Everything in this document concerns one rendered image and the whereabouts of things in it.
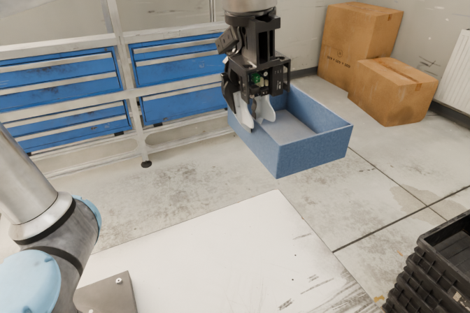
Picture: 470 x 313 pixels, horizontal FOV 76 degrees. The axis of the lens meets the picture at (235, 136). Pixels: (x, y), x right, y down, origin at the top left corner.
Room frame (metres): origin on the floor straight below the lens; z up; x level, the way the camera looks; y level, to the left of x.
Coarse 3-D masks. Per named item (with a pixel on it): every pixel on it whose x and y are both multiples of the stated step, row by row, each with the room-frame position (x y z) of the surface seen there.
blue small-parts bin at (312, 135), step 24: (288, 96) 0.60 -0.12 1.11; (264, 120) 0.56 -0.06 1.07; (288, 120) 0.56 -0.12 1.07; (312, 120) 0.52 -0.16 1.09; (336, 120) 0.47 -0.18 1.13; (264, 144) 0.41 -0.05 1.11; (288, 144) 0.38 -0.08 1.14; (312, 144) 0.40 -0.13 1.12; (336, 144) 0.42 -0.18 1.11; (288, 168) 0.38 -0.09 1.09
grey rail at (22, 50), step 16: (128, 32) 1.78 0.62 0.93; (144, 32) 1.78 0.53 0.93; (160, 32) 1.80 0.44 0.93; (176, 32) 1.83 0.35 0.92; (192, 32) 1.88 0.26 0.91; (208, 32) 1.92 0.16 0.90; (0, 48) 1.49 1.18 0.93; (16, 48) 1.49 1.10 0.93; (32, 48) 1.51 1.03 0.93; (48, 48) 1.54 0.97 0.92; (64, 48) 1.57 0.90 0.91; (80, 48) 1.60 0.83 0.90
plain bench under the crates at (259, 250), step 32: (192, 224) 0.58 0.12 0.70; (224, 224) 0.58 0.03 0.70; (256, 224) 0.58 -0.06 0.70; (288, 224) 0.58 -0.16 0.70; (96, 256) 0.48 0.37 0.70; (128, 256) 0.48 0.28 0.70; (160, 256) 0.48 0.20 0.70; (192, 256) 0.48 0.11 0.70; (224, 256) 0.48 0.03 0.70; (256, 256) 0.48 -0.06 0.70; (288, 256) 0.48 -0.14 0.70; (320, 256) 0.48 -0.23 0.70; (160, 288) 0.39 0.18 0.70; (192, 288) 0.39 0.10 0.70; (224, 288) 0.39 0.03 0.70; (256, 288) 0.39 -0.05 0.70; (288, 288) 0.39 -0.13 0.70; (320, 288) 0.39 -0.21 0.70; (352, 288) 0.39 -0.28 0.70
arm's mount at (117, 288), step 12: (120, 276) 0.40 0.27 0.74; (84, 288) 0.37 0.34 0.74; (96, 288) 0.37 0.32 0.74; (108, 288) 0.37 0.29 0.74; (120, 288) 0.37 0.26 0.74; (132, 288) 0.39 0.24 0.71; (84, 300) 0.34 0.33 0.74; (96, 300) 0.34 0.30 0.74; (108, 300) 0.34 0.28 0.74; (120, 300) 0.34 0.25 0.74; (132, 300) 0.34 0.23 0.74; (84, 312) 0.31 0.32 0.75; (96, 312) 0.31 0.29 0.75; (108, 312) 0.31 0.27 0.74; (120, 312) 0.31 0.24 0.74; (132, 312) 0.31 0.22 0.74
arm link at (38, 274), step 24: (0, 264) 0.28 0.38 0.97; (24, 264) 0.28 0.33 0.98; (48, 264) 0.28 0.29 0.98; (72, 264) 0.31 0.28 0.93; (0, 288) 0.24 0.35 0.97; (24, 288) 0.24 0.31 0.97; (48, 288) 0.24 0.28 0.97; (72, 288) 0.28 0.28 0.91; (0, 312) 0.21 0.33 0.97; (24, 312) 0.21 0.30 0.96; (48, 312) 0.22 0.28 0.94; (72, 312) 0.25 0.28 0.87
